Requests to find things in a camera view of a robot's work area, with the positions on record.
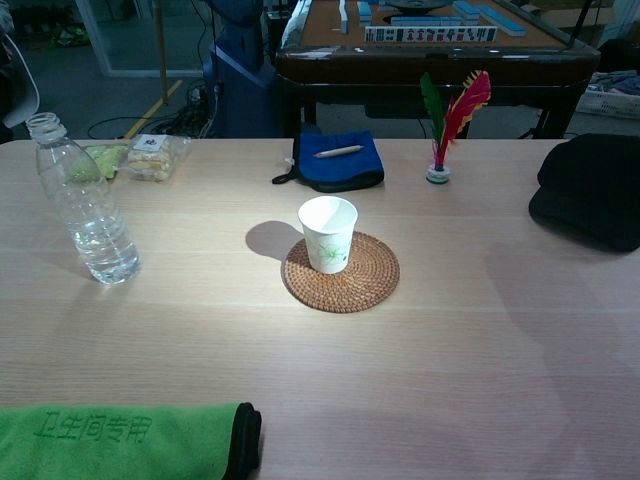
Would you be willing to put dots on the blue chair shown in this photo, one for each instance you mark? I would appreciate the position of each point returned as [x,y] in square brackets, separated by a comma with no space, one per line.
[240,90]

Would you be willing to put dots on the white plastic crate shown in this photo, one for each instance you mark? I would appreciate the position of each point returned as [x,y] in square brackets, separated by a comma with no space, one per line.
[607,102]

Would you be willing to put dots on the clear plastic bottle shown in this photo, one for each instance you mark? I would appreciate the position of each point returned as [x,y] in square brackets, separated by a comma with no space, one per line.
[97,227]

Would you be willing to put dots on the row of mahjong tiles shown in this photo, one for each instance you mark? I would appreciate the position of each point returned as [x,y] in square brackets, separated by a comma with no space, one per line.
[430,34]

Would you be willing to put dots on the green snack packet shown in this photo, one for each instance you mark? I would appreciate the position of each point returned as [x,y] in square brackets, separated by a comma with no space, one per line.
[112,157]

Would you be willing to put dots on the round woven rattan coaster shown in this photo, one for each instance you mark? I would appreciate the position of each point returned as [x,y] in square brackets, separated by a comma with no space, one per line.
[355,292]

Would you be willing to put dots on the black baseball cap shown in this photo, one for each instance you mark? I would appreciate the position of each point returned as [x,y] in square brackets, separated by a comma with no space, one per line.
[592,190]

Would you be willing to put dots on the green microfiber towel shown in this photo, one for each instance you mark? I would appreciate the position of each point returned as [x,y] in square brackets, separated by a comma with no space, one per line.
[125,445]

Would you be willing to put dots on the beige pen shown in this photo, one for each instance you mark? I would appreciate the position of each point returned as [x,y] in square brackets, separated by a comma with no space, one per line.
[337,151]

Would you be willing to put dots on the white paper cup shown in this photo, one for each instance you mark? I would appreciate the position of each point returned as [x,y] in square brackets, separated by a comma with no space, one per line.
[327,235]

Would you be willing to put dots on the clear biscuit packet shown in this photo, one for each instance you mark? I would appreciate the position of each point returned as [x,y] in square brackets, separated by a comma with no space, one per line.
[152,160]

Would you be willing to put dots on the blue fabric pouch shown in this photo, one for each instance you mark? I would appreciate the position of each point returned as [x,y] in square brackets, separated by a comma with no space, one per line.
[345,167]

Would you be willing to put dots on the red green feather shuttlecock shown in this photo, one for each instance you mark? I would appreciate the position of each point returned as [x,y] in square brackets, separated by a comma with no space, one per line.
[467,107]

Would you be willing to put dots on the dark wooden mahjong table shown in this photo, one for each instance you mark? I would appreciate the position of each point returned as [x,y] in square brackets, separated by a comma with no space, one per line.
[430,65]

